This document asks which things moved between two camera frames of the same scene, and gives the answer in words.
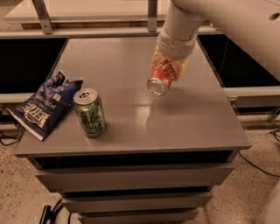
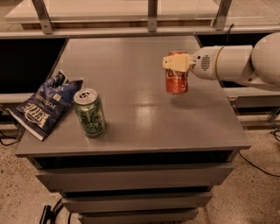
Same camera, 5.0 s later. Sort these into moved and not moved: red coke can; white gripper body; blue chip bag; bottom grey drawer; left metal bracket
Moved: red coke can; white gripper body
Not moved: bottom grey drawer; left metal bracket; blue chip bag
